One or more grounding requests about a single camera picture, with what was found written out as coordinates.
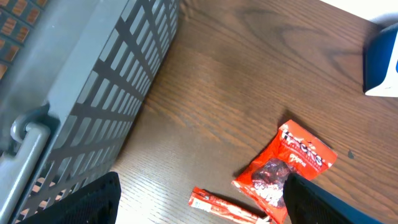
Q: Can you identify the red stick packet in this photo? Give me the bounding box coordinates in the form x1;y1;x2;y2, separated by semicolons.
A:
188;187;272;224

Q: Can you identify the red snack bag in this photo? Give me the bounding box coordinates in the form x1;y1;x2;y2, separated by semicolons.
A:
232;120;337;223

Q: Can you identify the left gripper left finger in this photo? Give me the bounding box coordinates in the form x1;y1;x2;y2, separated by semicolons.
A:
21;172;121;224

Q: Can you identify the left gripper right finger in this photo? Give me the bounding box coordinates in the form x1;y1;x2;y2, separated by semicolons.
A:
283;173;381;224

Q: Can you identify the grey plastic mesh basket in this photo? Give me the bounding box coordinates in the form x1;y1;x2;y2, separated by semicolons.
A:
1;0;179;223

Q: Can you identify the white barcode scanner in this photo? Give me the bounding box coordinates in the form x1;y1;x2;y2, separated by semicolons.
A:
364;23;397;98

